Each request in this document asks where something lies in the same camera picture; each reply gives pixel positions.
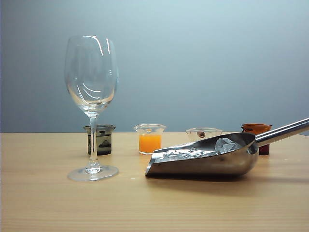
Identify stainless steel ice scoop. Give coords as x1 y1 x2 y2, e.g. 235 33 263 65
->
145 117 309 178

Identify clear ice cubes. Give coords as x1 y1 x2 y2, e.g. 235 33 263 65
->
156 137 242 161

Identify glass cup with orange juice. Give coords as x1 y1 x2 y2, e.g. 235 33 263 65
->
133 124 167 155

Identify smoked grey glass cup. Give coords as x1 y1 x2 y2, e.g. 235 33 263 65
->
83 124 116 156

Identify clear stemmed wine glass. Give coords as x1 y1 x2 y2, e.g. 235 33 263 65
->
64 35 119 182

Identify amber glass cup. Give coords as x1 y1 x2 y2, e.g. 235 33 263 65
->
241 123 273 156

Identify glass cup with wooden handle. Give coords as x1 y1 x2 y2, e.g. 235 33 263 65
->
185 127 223 144

